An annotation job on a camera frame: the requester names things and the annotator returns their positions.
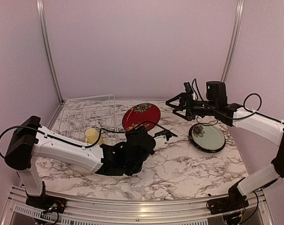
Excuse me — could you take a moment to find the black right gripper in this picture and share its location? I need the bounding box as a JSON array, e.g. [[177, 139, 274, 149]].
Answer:
[[165, 93, 217, 121]]

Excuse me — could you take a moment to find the red floral plate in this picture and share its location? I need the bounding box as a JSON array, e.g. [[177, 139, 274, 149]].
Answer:
[[122, 103, 161, 131]]

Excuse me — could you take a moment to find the pale green flower plate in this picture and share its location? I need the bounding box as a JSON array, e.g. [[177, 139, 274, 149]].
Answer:
[[191, 124, 226, 150]]

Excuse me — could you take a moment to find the black rimmed cream plate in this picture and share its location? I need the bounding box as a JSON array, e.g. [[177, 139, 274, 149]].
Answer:
[[188, 123, 226, 154]]

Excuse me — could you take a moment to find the yellow ceramic mug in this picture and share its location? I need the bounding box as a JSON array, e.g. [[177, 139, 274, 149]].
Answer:
[[84, 128, 104, 145]]

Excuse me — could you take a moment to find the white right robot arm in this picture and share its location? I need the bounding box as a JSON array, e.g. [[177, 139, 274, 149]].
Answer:
[[166, 80, 284, 210]]

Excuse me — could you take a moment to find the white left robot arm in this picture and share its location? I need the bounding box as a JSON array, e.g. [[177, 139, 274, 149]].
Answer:
[[0, 116, 156, 209]]

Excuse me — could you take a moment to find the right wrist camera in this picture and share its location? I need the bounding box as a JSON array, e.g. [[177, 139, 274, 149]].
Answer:
[[184, 82, 194, 95]]

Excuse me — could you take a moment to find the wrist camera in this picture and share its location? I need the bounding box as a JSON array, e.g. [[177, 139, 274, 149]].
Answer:
[[184, 82, 194, 95], [154, 130, 178, 144]]

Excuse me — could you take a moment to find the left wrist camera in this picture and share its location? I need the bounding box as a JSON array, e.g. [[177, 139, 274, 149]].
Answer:
[[154, 130, 178, 144]]

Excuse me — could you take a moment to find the white wire dish rack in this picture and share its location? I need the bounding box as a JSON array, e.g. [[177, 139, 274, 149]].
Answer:
[[52, 94, 120, 143]]

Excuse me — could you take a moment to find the aluminium front frame rail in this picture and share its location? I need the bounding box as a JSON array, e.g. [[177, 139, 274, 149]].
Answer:
[[5, 185, 274, 225]]

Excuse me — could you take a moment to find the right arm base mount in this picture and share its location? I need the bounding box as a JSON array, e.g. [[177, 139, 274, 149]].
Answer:
[[206, 187, 259, 225]]

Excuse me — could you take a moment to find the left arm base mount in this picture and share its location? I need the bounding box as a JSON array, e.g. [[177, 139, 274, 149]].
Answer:
[[26, 195, 67, 225]]

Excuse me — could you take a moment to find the right aluminium corner post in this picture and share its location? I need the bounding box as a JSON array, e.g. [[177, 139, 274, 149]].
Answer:
[[213, 0, 245, 83]]

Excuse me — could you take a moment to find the aluminium corner post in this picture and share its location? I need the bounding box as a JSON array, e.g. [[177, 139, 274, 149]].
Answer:
[[213, 0, 245, 83], [37, 0, 64, 105]]

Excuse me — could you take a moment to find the left aluminium corner post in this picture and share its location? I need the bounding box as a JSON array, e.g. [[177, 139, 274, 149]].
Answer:
[[37, 0, 64, 105]]

